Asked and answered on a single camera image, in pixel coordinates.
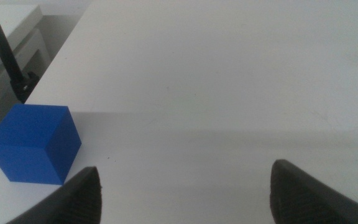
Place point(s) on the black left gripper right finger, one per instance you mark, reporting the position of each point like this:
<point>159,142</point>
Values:
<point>303,199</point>

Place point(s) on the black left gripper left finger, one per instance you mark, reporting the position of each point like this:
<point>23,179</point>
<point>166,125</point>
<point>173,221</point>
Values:
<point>76,202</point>

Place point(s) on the blue cube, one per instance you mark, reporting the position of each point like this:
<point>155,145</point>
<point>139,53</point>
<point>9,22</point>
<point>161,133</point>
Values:
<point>30,143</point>

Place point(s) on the black stand pole with clamp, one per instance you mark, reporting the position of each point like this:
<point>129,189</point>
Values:
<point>1,46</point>

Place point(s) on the white side table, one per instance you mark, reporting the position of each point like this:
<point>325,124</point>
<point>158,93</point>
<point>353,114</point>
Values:
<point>11,21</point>

